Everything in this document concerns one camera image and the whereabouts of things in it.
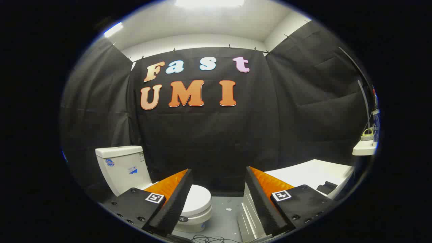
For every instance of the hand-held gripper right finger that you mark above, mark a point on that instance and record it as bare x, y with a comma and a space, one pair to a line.
260, 202

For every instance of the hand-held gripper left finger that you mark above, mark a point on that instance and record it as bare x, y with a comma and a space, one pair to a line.
175, 202

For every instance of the white toilet lid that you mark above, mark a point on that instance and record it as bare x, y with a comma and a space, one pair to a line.
199, 199

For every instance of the white toilet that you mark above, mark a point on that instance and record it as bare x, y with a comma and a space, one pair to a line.
123, 167

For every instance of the grey cabinet with white top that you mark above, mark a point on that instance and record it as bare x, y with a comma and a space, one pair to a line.
310, 172

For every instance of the black backdrop cloth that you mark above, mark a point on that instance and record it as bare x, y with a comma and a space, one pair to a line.
209, 141

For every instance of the tape roll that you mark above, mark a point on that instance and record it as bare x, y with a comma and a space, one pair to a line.
367, 135

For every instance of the blue bottle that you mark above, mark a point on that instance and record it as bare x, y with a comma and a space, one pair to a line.
376, 125

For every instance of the ceiling light panel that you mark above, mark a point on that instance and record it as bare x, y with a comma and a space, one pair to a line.
209, 2
113, 29

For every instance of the white wall shelf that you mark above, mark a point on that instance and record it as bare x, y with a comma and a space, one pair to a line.
363, 148

